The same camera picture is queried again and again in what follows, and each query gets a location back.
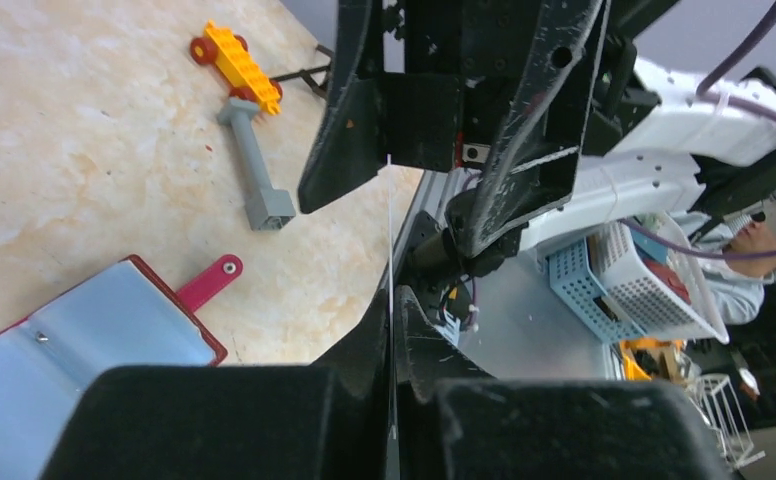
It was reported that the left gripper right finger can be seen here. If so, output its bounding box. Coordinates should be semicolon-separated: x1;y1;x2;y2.
394;286;731;479

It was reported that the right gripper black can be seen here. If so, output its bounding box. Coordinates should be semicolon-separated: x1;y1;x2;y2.
297;1;660;257

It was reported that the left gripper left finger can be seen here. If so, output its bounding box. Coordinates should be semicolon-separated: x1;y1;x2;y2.
43;290;389;479

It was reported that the red leather card holder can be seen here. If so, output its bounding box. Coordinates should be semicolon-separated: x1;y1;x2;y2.
0;254;243;479

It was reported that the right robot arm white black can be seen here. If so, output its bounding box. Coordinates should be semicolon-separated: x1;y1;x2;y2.
297;1;776;260

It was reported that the blue plastic mesh basket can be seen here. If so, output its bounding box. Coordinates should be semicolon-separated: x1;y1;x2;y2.
547;237;644;344

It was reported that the black mini tripod stand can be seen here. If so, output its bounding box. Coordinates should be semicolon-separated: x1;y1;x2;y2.
271;44;335;100

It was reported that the grey plastic toy beam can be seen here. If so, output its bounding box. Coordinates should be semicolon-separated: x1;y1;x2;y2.
217;97;296;232

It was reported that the white plastic mesh basket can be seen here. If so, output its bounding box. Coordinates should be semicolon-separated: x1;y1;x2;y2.
589;222;729;344

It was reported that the yellow toy brick car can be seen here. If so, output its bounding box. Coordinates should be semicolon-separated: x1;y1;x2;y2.
189;20;283;115

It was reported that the person in grey shirt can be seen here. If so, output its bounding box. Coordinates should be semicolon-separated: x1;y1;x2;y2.
670;212;776;325

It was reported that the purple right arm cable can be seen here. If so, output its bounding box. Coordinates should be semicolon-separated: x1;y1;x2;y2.
619;0;776;261

